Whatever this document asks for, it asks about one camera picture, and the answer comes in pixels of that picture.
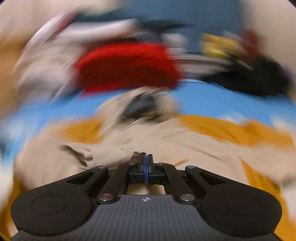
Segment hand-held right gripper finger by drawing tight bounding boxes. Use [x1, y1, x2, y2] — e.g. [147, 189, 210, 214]
[62, 152, 147, 205]
[147, 153, 230, 205]

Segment beige and mustard garment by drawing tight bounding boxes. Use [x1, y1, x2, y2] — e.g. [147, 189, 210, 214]
[13, 86, 293, 234]

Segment pile of whitish clothes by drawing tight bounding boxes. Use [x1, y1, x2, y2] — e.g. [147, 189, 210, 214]
[13, 18, 139, 99]

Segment dark grey object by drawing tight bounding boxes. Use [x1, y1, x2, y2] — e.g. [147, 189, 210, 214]
[121, 95, 160, 121]

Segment blue cloud printed bed sheet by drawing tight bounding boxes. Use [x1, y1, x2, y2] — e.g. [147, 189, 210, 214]
[0, 79, 296, 163]

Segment red cloth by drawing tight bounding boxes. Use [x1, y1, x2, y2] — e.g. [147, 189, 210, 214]
[76, 43, 181, 93]

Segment black cloth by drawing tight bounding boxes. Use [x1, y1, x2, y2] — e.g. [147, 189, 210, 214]
[201, 58, 292, 96]

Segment yellow crumpled item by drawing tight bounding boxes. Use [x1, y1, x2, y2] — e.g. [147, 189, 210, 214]
[199, 32, 248, 59]

